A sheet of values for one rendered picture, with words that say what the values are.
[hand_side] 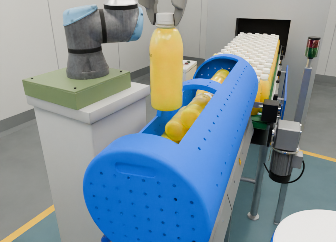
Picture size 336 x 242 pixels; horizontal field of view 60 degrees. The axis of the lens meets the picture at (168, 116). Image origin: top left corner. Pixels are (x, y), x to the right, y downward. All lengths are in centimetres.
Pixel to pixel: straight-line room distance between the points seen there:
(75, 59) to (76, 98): 17
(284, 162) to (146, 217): 112
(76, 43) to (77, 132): 30
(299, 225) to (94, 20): 82
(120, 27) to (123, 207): 62
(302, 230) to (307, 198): 187
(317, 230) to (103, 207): 45
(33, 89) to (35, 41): 268
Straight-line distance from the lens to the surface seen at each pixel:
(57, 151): 117
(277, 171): 168
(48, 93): 103
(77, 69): 104
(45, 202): 248
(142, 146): 54
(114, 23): 103
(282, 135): 156
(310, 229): 72
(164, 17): 57
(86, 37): 103
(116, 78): 105
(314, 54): 172
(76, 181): 117
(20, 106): 376
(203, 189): 54
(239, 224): 219
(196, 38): 603
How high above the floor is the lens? 150
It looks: 24 degrees down
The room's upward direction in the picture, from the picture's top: straight up
